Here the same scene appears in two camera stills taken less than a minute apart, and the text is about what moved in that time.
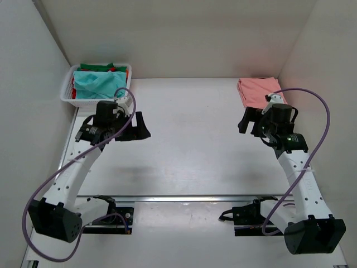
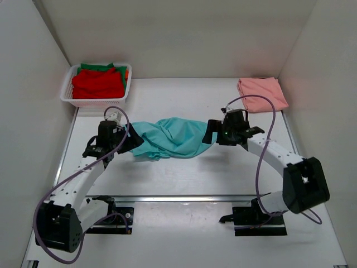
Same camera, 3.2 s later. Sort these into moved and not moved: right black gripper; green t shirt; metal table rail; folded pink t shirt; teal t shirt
Moved: teal t shirt; right black gripper
Not moved: folded pink t shirt; metal table rail; green t shirt
